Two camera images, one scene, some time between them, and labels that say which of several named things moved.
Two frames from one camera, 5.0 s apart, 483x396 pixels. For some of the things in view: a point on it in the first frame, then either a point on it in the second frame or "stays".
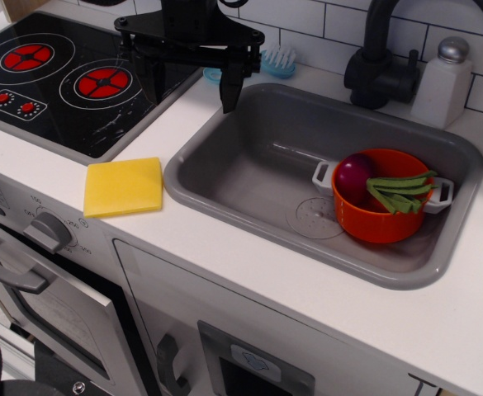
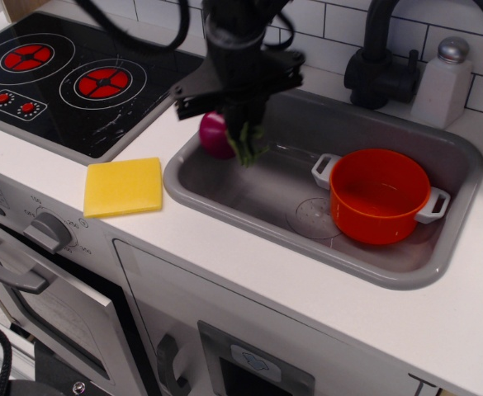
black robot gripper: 191,30 → 239,78
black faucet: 376,81 stays
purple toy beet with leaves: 393,194 → 245,140
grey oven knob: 49,232 stays
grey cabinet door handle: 166,350 stays
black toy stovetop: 69,82 stays
